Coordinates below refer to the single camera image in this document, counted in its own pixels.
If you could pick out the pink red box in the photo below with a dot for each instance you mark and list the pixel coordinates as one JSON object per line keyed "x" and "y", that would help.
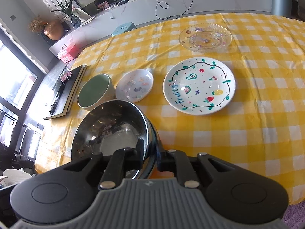
{"x": 68, "y": 53}

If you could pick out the yellow checkered tablecloth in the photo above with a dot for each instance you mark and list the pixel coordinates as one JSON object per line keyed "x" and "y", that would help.
{"x": 262, "y": 129}

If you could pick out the white fruity painted plate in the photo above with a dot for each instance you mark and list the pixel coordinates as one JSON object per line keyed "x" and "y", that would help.
{"x": 199, "y": 86}

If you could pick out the small white sticker plate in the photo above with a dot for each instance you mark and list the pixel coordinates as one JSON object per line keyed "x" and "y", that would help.
{"x": 134, "y": 86}

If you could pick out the blue steel-lined bowl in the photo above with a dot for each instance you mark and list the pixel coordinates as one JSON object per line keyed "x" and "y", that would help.
{"x": 154, "y": 152}

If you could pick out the clear glass sticker plate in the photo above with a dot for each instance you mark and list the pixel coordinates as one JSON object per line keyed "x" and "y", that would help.
{"x": 205, "y": 37}

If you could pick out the light blue plastic stool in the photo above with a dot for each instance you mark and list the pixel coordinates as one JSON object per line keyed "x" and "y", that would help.
{"x": 123, "y": 28}

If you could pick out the grey cylindrical trash bin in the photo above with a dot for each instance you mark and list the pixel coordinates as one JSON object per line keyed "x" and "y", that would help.
{"x": 281, "y": 8}

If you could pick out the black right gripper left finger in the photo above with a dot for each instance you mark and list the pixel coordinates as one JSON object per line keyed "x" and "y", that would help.
{"x": 122, "y": 161}

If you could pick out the copper round vase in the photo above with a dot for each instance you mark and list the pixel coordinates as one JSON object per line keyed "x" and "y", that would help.
{"x": 54, "y": 30}

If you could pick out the orange steel-lined bowl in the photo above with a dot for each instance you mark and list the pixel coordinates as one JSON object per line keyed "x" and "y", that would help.
{"x": 111, "y": 126}

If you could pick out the green potted plant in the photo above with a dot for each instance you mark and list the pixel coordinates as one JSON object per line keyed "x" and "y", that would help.
{"x": 65, "y": 6}

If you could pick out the black tray board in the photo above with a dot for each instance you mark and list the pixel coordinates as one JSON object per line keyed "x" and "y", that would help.
{"x": 64, "y": 91}

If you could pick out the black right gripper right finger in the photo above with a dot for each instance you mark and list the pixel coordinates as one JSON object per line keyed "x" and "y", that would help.
{"x": 178, "y": 163}

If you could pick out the green yellow ceramic bowl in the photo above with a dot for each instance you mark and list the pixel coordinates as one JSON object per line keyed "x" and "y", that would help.
{"x": 95, "y": 91}

